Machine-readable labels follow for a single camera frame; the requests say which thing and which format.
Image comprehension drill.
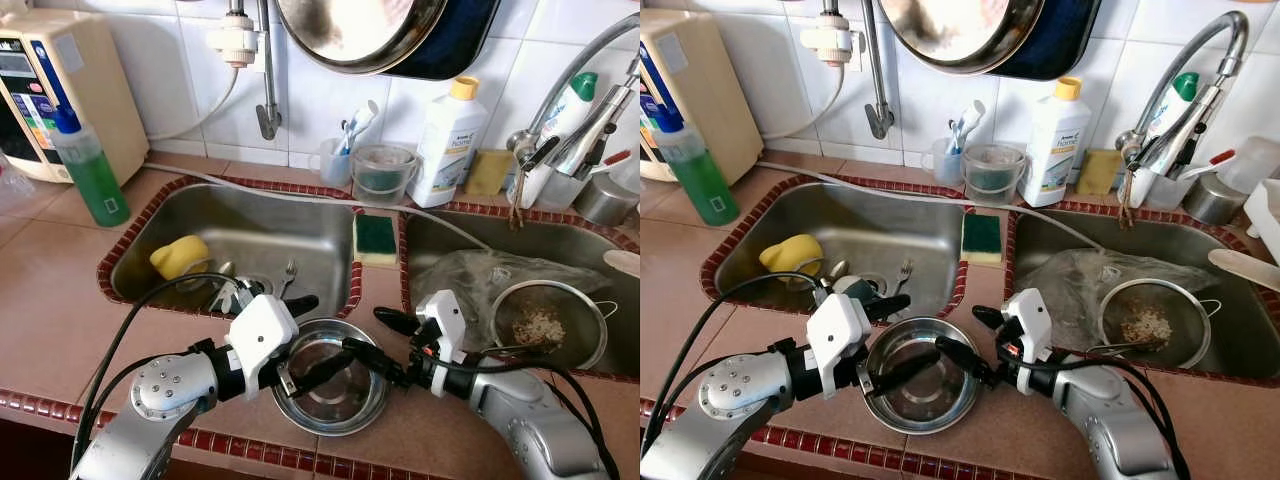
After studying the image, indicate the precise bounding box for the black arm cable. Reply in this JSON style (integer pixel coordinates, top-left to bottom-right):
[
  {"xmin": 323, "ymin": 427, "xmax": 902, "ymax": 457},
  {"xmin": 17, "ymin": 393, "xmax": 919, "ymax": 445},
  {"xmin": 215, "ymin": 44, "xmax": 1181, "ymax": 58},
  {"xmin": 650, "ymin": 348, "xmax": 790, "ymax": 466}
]
[
  {"xmin": 1030, "ymin": 345, "xmax": 1191, "ymax": 480},
  {"xmin": 75, "ymin": 270, "xmax": 241, "ymax": 471},
  {"xmin": 440, "ymin": 345, "xmax": 621, "ymax": 471},
  {"xmin": 645, "ymin": 272, "xmax": 821, "ymax": 451}
]

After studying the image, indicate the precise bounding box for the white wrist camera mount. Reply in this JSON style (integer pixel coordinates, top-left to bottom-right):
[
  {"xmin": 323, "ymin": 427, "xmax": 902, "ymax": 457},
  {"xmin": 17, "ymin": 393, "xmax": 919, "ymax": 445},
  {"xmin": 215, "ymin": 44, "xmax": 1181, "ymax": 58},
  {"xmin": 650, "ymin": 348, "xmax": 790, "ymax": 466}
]
[
  {"xmin": 805, "ymin": 293, "xmax": 873, "ymax": 373},
  {"xmin": 1003, "ymin": 288, "xmax": 1053, "ymax": 366},
  {"xmin": 413, "ymin": 290, "xmax": 468, "ymax": 366},
  {"xmin": 228, "ymin": 293, "xmax": 299, "ymax": 373}
]

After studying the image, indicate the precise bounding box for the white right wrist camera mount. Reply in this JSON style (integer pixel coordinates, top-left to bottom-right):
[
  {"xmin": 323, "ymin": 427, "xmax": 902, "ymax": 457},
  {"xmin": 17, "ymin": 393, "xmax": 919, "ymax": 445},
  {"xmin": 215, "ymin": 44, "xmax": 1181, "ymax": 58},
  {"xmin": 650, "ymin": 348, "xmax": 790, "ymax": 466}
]
[
  {"xmin": 1003, "ymin": 288, "xmax": 1053, "ymax": 366},
  {"xmin": 413, "ymin": 290, "xmax": 468, "ymax": 366}
]

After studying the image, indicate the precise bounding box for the small steel cup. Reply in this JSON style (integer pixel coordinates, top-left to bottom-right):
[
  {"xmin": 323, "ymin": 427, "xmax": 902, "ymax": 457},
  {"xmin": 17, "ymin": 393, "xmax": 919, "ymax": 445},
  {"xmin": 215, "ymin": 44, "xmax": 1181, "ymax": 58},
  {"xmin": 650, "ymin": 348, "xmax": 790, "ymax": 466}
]
[
  {"xmin": 1180, "ymin": 172, "xmax": 1251, "ymax": 226},
  {"xmin": 572, "ymin": 170, "xmax": 641, "ymax": 226}
]

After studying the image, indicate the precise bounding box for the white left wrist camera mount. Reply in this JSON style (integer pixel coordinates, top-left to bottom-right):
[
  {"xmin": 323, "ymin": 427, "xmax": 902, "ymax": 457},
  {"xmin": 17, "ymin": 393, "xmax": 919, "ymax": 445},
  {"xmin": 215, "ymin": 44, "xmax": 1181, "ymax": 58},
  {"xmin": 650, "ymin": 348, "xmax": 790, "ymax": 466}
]
[
  {"xmin": 228, "ymin": 293, "xmax": 299, "ymax": 373},
  {"xmin": 805, "ymin": 293, "xmax": 873, "ymax": 373}
]

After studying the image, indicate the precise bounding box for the white curved hose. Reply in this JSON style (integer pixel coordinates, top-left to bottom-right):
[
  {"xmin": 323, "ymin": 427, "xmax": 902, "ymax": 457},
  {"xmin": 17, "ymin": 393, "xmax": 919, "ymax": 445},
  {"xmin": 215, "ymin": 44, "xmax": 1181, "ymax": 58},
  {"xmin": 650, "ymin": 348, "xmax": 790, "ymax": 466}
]
[
  {"xmin": 765, "ymin": 60, "xmax": 846, "ymax": 141},
  {"xmin": 148, "ymin": 60, "xmax": 241, "ymax": 143}
]

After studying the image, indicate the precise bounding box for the steel sink basin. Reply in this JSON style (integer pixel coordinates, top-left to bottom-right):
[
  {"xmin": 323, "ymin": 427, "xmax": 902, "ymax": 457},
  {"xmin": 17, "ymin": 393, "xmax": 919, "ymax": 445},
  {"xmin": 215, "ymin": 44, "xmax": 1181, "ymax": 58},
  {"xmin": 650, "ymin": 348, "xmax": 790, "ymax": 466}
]
[
  {"xmin": 105, "ymin": 182, "xmax": 363, "ymax": 321},
  {"xmin": 705, "ymin": 182, "xmax": 969, "ymax": 321},
  {"xmin": 400, "ymin": 208, "xmax": 641, "ymax": 381},
  {"xmin": 1005, "ymin": 208, "xmax": 1280, "ymax": 381}
]

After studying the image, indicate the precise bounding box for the white and blue toothbrush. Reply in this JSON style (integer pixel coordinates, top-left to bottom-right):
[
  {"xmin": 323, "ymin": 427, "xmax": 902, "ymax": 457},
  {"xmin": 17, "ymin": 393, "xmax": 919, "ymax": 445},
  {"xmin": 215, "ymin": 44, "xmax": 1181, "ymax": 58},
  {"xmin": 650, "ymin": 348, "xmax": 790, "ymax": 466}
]
[
  {"xmin": 948, "ymin": 98, "xmax": 986, "ymax": 156},
  {"xmin": 340, "ymin": 98, "xmax": 381, "ymax": 156}
]

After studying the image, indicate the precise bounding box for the chrome sink faucet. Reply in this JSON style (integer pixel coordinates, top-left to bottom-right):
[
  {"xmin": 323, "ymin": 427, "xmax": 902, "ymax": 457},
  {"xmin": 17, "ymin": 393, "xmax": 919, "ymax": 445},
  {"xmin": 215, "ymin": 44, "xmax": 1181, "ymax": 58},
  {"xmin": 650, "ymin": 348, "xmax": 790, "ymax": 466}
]
[
  {"xmin": 505, "ymin": 10, "xmax": 641, "ymax": 231},
  {"xmin": 1115, "ymin": 10, "xmax": 1251, "ymax": 231}
]

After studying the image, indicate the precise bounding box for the green dish soap bottle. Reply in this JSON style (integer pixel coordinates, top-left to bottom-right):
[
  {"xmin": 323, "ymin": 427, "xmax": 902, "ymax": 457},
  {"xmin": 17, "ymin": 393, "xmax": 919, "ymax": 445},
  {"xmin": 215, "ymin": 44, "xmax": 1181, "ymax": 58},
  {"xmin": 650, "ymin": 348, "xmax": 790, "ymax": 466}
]
[
  {"xmin": 50, "ymin": 105, "xmax": 131, "ymax": 229},
  {"xmin": 650, "ymin": 105, "xmax": 741, "ymax": 226}
]

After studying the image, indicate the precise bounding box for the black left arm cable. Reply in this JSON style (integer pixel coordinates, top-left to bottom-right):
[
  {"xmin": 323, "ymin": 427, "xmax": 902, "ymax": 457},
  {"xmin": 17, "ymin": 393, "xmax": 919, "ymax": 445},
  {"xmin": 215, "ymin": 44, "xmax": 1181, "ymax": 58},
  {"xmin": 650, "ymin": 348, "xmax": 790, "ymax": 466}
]
[
  {"xmin": 645, "ymin": 272, "xmax": 821, "ymax": 451},
  {"xmin": 75, "ymin": 270, "xmax": 241, "ymax": 471}
]

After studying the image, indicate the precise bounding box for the green and yellow sponge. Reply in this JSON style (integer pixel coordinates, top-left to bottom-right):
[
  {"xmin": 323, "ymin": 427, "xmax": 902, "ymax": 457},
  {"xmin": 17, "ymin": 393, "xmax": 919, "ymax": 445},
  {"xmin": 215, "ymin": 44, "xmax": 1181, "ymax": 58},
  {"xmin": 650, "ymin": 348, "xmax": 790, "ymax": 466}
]
[
  {"xmin": 960, "ymin": 212, "xmax": 1004, "ymax": 266},
  {"xmin": 355, "ymin": 210, "xmax": 399, "ymax": 269}
]

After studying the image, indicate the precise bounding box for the beige water ionizer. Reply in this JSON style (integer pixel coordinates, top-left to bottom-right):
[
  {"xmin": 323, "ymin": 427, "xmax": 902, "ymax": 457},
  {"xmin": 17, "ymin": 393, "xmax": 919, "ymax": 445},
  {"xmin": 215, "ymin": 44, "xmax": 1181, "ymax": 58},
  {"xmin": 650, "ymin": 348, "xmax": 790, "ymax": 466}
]
[
  {"xmin": 640, "ymin": 8, "xmax": 766, "ymax": 184},
  {"xmin": 0, "ymin": 8, "xmax": 151, "ymax": 186}
]

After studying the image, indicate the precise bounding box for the white green-capped bottle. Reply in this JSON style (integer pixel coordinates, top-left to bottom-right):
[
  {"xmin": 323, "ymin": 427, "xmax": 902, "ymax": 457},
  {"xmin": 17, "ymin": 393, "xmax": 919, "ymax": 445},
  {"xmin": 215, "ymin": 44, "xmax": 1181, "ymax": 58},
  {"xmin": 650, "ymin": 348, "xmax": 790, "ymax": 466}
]
[
  {"xmin": 1130, "ymin": 70, "xmax": 1201, "ymax": 209},
  {"xmin": 520, "ymin": 70, "xmax": 601, "ymax": 211}
]

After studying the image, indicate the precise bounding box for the clear plastic pail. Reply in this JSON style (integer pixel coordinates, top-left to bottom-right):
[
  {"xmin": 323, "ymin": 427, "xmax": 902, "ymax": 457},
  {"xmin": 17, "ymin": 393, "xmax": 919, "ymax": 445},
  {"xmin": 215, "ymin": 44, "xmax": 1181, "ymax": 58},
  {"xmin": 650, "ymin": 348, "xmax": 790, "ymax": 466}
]
[
  {"xmin": 350, "ymin": 143, "xmax": 419, "ymax": 208},
  {"xmin": 960, "ymin": 143, "xmax": 1029, "ymax": 206}
]

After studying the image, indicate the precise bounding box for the white dish rack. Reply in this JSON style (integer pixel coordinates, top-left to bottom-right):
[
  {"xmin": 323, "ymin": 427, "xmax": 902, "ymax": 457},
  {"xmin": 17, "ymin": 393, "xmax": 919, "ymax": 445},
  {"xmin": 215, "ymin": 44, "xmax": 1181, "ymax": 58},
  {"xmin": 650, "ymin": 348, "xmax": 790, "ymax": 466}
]
[{"xmin": 1245, "ymin": 178, "xmax": 1280, "ymax": 266}]

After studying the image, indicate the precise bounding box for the clear plastic bag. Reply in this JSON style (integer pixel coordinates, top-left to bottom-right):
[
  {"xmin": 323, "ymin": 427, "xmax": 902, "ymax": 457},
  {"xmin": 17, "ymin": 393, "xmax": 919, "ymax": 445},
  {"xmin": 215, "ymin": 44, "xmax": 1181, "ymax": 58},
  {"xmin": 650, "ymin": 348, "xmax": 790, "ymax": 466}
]
[
  {"xmin": 410, "ymin": 248, "xmax": 601, "ymax": 321},
  {"xmin": 1015, "ymin": 248, "xmax": 1216, "ymax": 321}
]

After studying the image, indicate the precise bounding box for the yellow plastic cup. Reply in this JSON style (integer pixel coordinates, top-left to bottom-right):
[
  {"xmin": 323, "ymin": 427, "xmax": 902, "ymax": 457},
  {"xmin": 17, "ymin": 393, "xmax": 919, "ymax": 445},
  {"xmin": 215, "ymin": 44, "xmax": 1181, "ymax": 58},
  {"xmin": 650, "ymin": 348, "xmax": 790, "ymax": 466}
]
[
  {"xmin": 150, "ymin": 235, "xmax": 213, "ymax": 283},
  {"xmin": 758, "ymin": 233, "xmax": 823, "ymax": 276}
]

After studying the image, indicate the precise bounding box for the round steel bowl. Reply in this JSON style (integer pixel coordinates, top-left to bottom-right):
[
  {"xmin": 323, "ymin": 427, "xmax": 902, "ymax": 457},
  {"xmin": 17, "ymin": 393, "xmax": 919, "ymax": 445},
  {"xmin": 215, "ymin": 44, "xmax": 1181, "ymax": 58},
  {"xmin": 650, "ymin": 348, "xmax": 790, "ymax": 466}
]
[
  {"xmin": 270, "ymin": 318, "xmax": 391, "ymax": 438},
  {"xmin": 862, "ymin": 318, "xmax": 981, "ymax": 436}
]

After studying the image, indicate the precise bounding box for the grey drain hose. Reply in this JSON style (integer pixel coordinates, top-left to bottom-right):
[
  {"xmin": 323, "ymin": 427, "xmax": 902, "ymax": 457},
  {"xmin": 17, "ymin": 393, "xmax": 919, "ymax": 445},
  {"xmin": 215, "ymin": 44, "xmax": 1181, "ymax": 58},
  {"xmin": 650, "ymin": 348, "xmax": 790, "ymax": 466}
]
[
  {"xmin": 145, "ymin": 160, "xmax": 496, "ymax": 251},
  {"xmin": 755, "ymin": 160, "xmax": 1101, "ymax": 251}
]

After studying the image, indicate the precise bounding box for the clear plastic container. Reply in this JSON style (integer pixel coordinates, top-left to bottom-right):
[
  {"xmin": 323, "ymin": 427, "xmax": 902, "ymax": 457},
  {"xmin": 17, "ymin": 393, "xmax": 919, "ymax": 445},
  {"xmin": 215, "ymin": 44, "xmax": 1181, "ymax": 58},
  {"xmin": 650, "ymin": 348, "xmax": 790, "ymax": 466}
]
[{"xmin": 1215, "ymin": 135, "xmax": 1280, "ymax": 196}]

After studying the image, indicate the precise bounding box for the hanging steel pan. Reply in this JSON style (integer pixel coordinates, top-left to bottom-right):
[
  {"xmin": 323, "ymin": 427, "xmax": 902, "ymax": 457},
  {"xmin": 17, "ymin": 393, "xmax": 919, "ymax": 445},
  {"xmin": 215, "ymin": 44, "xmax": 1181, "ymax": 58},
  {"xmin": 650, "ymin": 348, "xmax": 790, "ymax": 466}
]
[
  {"xmin": 880, "ymin": 0, "xmax": 1046, "ymax": 76},
  {"xmin": 275, "ymin": 0, "xmax": 451, "ymax": 76}
]

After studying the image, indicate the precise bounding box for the white yellow-capped detergent bottle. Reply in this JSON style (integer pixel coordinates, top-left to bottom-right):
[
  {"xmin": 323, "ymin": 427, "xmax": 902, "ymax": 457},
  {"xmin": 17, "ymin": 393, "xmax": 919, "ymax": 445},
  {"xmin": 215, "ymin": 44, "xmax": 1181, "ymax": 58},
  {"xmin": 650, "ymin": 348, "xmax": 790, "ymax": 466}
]
[
  {"xmin": 1020, "ymin": 75, "xmax": 1093, "ymax": 208},
  {"xmin": 410, "ymin": 75, "xmax": 489, "ymax": 209}
]

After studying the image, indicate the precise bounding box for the steel mesh strainer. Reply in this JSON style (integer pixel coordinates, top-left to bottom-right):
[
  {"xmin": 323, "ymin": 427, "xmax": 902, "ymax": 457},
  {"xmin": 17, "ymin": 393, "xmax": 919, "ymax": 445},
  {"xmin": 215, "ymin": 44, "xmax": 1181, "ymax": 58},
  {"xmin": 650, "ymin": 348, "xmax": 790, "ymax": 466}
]
[
  {"xmin": 1095, "ymin": 278, "xmax": 1226, "ymax": 371},
  {"xmin": 488, "ymin": 278, "xmax": 619, "ymax": 373}
]

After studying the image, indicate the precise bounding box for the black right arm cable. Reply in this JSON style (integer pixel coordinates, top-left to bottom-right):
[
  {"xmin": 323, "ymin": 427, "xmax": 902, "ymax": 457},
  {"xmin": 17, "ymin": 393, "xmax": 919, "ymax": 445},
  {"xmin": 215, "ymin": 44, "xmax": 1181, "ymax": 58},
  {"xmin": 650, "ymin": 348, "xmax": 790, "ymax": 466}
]
[
  {"xmin": 1030, "ymin": 345, "xmax": 1191, "ymax": 480},
  {"xmin": 440, "ymin": 345, "xmax": 621, "ymax": 471}
]

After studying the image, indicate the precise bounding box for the dark teal mug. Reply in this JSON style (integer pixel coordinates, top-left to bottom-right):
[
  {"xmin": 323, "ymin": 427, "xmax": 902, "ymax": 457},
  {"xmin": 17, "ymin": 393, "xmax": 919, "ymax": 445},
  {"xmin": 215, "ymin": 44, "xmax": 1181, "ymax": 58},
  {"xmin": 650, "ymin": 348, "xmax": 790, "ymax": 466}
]
[
  {"xmin": 210, "ymin": 278, "xmax": 263, "ymax": 313},
  {"xmin": 815, "ymin": 275, "xmax": 871, "ymax": 301}
]

